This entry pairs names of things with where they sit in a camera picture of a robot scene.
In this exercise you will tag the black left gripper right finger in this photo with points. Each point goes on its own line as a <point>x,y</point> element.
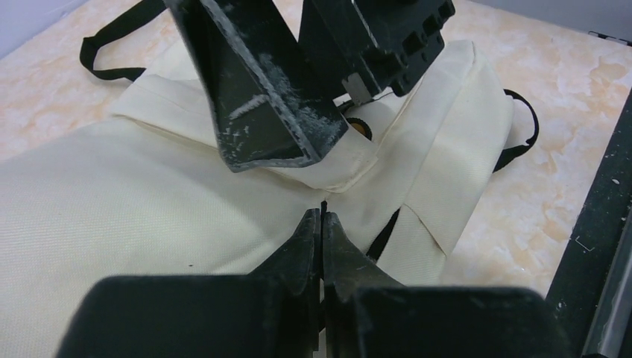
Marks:
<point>369,314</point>

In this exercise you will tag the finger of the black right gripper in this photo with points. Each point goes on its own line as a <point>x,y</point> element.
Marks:
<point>267,107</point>

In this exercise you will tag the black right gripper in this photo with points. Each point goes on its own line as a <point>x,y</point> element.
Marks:
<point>362,47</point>

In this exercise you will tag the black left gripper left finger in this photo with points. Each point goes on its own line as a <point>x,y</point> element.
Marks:
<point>272,311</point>

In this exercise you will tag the cream canvas backpack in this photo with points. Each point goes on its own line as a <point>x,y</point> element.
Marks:
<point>146,192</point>

